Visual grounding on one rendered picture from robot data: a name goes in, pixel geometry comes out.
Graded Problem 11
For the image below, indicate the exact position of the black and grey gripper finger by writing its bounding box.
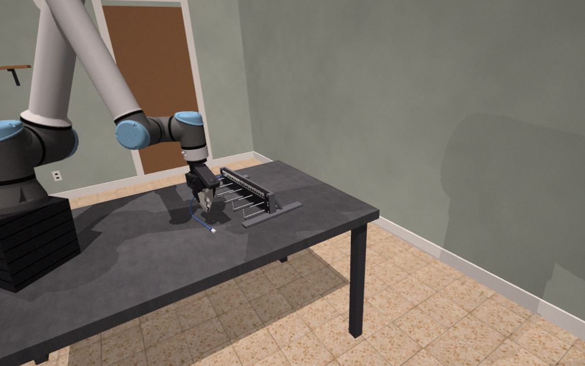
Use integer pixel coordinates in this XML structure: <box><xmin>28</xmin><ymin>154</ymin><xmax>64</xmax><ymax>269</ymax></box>
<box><xmin>204</xmin><ymin>188</ymin><xmax>216</xmax><ymax>213</ymax></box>
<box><xmin>192</xmin><ymin>185</ymin><xmax>208</xmax><ymax>213</ymax></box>

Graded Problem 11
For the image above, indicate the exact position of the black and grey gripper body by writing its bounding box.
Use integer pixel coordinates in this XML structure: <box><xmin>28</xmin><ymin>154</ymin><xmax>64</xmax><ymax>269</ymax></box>
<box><xmin>185</xmin><ymin>158</ymin><xmax>207</xmax><ymax>191</ymax></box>

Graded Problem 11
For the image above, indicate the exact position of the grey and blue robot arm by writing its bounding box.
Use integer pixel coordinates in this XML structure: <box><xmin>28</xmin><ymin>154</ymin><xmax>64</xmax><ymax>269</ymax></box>
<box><xmin>0</xmin><ymin>0</ymin><xmax>208</xmax><ymax>215</ymax></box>

